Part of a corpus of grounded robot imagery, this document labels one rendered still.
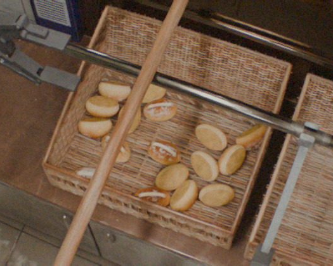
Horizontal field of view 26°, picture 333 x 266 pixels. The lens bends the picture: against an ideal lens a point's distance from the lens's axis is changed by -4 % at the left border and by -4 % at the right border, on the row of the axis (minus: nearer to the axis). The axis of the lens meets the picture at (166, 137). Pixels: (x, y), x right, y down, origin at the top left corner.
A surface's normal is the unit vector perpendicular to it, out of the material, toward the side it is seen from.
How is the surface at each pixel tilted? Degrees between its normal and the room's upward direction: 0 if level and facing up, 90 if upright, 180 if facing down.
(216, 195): 51
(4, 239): 0
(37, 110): 0
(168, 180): 26
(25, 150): 0
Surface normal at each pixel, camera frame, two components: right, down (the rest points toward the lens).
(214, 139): -0.46, 0.30
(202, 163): -0.62, 0.18
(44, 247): -0.02, -0.42
